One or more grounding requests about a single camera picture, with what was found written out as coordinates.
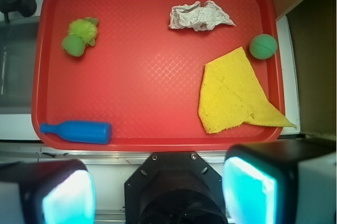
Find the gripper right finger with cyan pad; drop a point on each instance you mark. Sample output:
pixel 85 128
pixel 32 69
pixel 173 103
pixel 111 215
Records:
pixel 285 181

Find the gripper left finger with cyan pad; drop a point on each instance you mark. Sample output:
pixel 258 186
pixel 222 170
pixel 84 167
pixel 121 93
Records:
pixel 47 192

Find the green ball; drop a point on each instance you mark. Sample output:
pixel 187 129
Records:
pixel 263 46

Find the blue plastic bottle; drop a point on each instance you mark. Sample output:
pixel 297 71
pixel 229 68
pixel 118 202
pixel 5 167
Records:
pixel 80 131

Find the yellow knitted cloth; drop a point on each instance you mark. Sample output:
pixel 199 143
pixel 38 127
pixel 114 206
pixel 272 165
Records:
pixel 231 95

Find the red plastic tray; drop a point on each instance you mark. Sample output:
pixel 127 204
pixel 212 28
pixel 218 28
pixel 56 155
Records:
pixel 141 76

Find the metal sink basin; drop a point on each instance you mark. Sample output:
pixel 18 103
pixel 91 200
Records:
pixel 18 48

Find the green fuzzy plush toy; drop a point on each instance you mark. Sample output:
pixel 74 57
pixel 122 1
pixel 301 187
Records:
pixel 81 34

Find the brown cardboard box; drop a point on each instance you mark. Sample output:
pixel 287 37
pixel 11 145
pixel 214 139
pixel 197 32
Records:
pixel 312 26

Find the crumpled white paper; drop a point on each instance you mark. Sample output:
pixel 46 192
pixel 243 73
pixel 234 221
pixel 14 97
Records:
pixel 197 17

